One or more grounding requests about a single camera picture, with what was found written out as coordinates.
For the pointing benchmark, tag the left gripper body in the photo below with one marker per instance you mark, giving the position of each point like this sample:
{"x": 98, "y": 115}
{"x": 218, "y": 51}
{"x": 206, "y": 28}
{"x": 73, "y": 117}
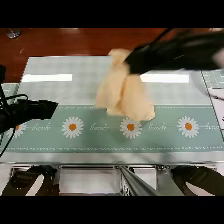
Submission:
{"x": 39, "y": 110}

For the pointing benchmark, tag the cream shirt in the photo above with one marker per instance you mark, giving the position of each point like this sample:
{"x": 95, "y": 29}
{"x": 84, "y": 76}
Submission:
{"x": 128, "y": 93}

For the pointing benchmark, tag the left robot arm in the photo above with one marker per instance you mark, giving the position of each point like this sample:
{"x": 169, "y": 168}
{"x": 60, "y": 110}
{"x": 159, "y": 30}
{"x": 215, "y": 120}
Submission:
{"x": 9, "y": 117}

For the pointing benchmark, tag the silver frame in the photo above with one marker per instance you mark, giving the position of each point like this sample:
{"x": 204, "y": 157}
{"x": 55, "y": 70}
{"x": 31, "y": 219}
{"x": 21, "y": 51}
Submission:
{"x": 140, "y": 186}

